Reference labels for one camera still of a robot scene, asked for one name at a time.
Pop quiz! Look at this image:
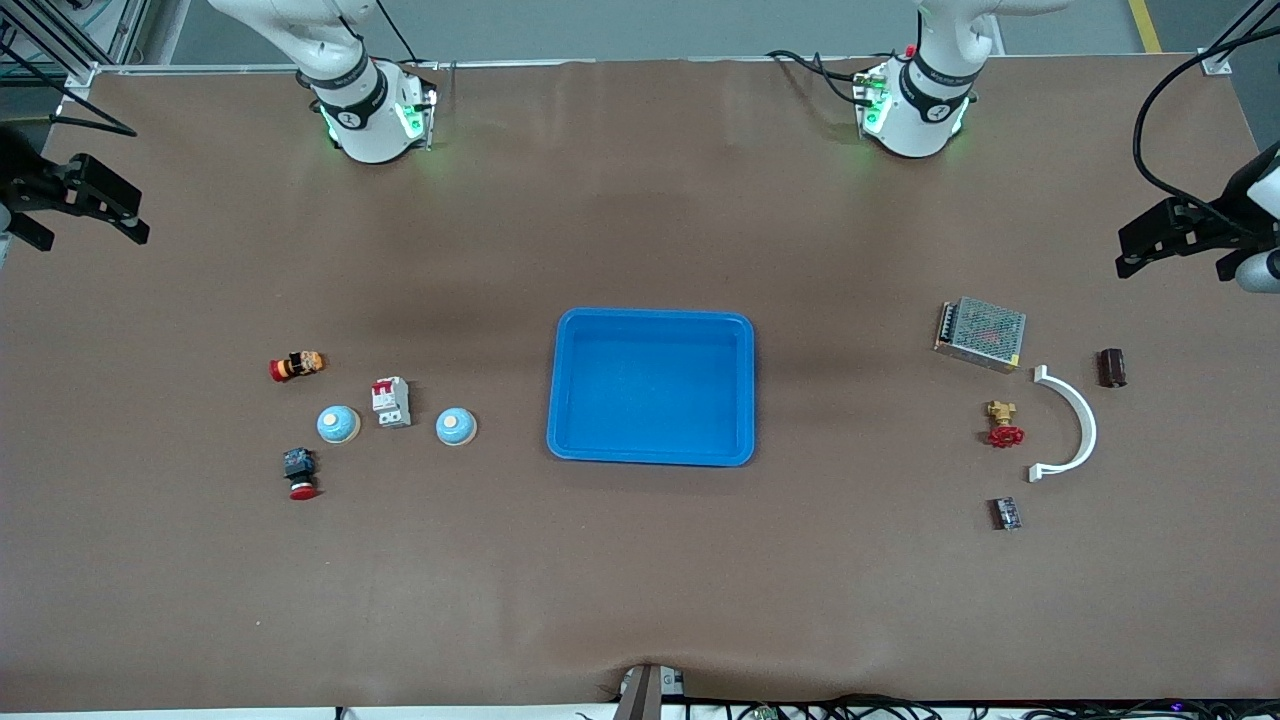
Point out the blue plastic tray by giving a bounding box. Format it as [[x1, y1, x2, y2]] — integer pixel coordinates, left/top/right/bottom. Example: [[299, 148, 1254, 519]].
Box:
[[546, 307, 757, 468]]

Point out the white curved pipe clamp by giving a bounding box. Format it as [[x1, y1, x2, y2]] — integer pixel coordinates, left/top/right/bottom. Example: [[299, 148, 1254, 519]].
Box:
[[1028, 365, 1098, 484]]

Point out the metal mesh power supply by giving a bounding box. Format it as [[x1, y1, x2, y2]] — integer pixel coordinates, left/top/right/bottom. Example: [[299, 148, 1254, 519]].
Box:
[[933, 296, 1028, 375]]

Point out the orange red push button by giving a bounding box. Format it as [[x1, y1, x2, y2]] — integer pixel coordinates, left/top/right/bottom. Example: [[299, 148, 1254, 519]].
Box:
[[269, 350, 327, 384]]

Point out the red black emergency stop button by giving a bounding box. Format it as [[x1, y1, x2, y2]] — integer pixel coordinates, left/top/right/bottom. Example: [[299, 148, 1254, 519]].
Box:
[[282, 447, 321, 502]]

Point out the white red circuit breaker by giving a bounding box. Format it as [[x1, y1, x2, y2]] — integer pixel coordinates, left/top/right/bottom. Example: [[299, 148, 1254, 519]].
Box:
[[371, 376, 413, 430]]

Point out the brown table mat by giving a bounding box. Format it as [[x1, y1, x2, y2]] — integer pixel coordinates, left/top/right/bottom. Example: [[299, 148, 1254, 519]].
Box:
[[0, 55, 1280, 713]]

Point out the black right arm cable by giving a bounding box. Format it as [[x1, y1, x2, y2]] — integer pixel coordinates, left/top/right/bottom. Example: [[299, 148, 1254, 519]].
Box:
[[0, 40, 138, 138]]

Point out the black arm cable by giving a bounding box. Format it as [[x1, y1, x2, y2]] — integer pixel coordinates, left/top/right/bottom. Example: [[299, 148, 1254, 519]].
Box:
[[1133, 30, 1280, 236], [0, 40, 138, 138]]

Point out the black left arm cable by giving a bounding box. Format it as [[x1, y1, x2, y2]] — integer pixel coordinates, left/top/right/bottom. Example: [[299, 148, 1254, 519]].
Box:
[[1133, 30, 1280, 236]]

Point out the aluminium frame with struts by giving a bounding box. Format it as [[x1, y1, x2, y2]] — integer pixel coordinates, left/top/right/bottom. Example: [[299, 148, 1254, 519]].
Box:
[[0, 0, 156, 101]]

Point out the aluminium frame post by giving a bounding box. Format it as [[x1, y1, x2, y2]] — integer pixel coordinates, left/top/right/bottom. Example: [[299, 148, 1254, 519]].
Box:
[[1200, 0, 1280, 76]]

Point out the brass valve red handle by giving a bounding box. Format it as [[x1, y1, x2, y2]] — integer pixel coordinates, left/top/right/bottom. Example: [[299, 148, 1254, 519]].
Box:
[[984, 400, 1026, 450]]

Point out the thin black base cable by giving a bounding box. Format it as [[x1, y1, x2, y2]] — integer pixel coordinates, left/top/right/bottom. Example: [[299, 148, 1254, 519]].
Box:
[[375, 0, 446, 71]]

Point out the black looped base cable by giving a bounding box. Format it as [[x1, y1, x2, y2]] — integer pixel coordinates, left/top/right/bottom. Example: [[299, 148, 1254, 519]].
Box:
[[765, 48, 881, 109]]

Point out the black cable bundle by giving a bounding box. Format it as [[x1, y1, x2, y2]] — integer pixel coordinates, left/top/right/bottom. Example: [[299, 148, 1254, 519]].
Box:
[[575, 693, 1280, 720]]

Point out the grey metal bracket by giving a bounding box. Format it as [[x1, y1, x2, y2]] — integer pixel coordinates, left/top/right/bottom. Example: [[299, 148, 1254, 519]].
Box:
[[612, 663, 688, 720]]

